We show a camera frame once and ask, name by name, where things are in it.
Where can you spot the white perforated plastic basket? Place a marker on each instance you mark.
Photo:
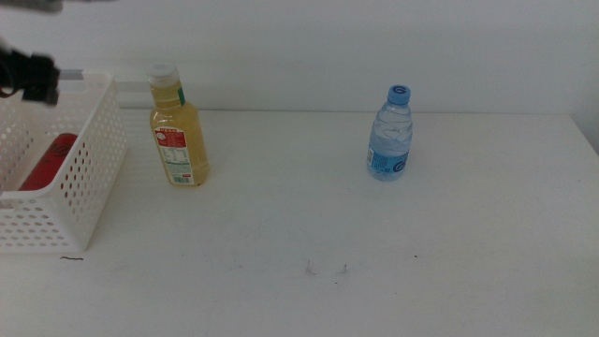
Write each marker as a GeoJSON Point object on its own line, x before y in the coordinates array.
{"type": "Point", "coordinates": [47, 196]}

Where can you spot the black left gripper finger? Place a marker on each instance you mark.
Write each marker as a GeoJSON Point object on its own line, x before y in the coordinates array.
{"type": "Point", "coordinates": [46, 72]}
{"type": "Point", "coordinates": [42, 97]}

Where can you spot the clear water bottle blue cap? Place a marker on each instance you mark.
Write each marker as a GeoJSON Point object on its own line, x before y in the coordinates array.
{"type": "Point", "coordinates": [388, 140]}

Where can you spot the yellow tea bottle red label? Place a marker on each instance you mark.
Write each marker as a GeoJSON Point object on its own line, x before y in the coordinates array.
{"type": "Point", "coordinates": [180, 140]}

